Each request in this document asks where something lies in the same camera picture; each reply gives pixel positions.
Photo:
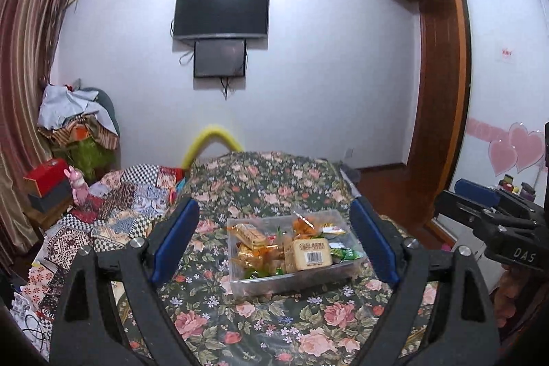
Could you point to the right hand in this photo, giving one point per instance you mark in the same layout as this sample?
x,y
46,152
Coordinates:
x,y
518,297

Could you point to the pink plush toy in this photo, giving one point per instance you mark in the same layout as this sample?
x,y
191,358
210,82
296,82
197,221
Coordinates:
x,y
80,189

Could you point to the striped curtain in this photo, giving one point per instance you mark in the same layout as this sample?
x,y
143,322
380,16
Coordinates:
x,y
30,31

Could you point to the patchwork quilt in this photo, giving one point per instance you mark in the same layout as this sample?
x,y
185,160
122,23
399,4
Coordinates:
x,y
94,228

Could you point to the white wardrobe door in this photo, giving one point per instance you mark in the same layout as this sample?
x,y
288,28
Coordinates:
x,y
508,94

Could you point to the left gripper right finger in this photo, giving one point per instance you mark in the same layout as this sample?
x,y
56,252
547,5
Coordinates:
x,y
462,328

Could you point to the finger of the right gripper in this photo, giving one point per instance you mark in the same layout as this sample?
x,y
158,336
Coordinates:
x,y
472,214
475,192

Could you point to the green pea snack bag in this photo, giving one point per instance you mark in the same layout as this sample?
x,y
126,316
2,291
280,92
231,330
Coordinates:
x,y
341,253

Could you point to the orange snack bag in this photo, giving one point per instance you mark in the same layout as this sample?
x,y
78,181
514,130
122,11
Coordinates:
x,y
306,226

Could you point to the pile of clothes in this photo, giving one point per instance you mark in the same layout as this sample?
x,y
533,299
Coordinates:
x,y
81,128

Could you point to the orange biscuit bag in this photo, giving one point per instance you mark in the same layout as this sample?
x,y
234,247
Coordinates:
x,y
252,245

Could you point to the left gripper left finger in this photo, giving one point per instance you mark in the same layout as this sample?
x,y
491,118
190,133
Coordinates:
x,y
87,329

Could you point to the small wall monitor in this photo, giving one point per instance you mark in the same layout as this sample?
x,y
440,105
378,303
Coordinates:
x,y
222,58

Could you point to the yellow foam tube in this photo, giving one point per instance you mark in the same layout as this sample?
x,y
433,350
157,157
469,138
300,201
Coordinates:
x,y
207,136

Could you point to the wall mounted television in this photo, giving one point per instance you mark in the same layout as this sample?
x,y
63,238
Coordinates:
x,y
216,19

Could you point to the brown wooden wardrobe frame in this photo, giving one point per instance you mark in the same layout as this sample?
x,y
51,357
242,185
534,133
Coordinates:
x,y
405,192

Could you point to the yellow snack packet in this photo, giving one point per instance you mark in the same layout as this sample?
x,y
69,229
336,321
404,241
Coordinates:
x,y
332,231

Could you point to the clear plastic storage bin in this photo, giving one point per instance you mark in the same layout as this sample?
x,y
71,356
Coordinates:
x,y
278,254

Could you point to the beige barcode cracker pack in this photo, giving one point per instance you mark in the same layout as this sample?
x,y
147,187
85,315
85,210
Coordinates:
x,y
301,255

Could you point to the red box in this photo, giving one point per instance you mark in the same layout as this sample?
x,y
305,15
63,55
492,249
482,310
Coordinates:
x,y
47,186

